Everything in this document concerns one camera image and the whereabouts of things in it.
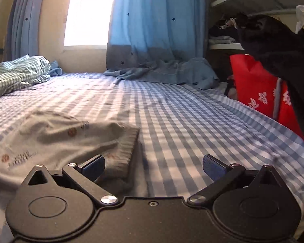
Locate window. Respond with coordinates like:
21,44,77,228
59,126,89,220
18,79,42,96
63,0,113,49

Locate blue white checked bedsheet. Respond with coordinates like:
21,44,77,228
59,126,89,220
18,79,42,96
0,74,304,238

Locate grey printed pants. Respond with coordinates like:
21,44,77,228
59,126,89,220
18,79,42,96
0,110,139,193

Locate blue star curtain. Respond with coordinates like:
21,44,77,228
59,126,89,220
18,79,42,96
105,0,219,90

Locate black hanging garment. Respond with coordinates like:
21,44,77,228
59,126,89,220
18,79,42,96
235,13,304,134

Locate blue left curtain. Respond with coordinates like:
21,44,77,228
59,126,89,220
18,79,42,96
4,0,43,61

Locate white shelf unit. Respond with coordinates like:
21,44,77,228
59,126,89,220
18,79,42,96
207,0,304,51

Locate green checked duvet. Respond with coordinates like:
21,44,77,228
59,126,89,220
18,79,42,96
0,55,63,97

